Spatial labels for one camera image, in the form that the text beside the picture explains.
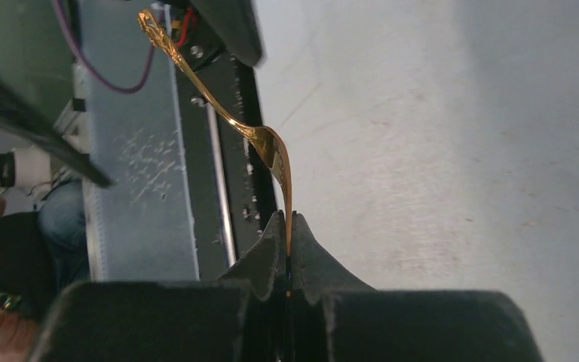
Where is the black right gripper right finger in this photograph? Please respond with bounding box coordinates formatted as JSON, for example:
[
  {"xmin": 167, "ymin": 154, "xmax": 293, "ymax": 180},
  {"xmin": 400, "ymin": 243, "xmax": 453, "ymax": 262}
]
[{"xmin": 291, "ymin": 214, "xmax": 542, "ymax": 361}]

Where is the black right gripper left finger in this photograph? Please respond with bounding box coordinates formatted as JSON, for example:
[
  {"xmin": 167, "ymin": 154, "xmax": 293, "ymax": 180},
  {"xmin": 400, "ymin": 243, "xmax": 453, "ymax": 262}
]
[{"xmin": 29, "ymin": 212, "xmax": 285, "ymax": 361}]

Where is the wooden fork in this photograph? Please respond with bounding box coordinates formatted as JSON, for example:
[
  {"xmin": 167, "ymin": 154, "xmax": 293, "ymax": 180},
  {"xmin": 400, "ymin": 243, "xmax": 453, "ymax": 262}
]
[{"xmin": 137, "ymin": 8, "xmax": 294, "ymax": 258}]

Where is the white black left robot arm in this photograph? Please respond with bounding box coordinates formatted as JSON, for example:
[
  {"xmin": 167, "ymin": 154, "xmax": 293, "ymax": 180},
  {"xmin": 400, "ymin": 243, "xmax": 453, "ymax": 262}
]
[{"xmin": 190, "ymin": 0, "xmax": 264, "ymax": 67}]

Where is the person at workstation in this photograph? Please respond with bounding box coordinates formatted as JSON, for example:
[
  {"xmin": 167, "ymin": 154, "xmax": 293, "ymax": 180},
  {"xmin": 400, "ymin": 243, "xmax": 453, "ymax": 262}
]
[{"xmin": 0, "ymin": 180, "xmax": 90, "ymax": 361}]

